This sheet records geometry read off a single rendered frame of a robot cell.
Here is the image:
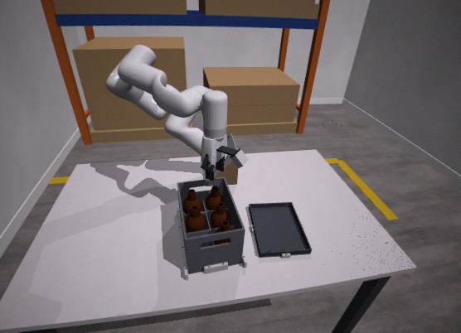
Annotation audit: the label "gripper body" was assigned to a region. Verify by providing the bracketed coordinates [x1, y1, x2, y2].
[201, 134, 227, 166]

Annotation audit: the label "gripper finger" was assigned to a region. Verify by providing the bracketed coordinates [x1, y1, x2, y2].
[201, 154, 214, 181]
[216, 156, 225, 171]

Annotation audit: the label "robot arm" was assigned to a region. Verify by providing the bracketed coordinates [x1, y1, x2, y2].
[106, 45, 249, 168]

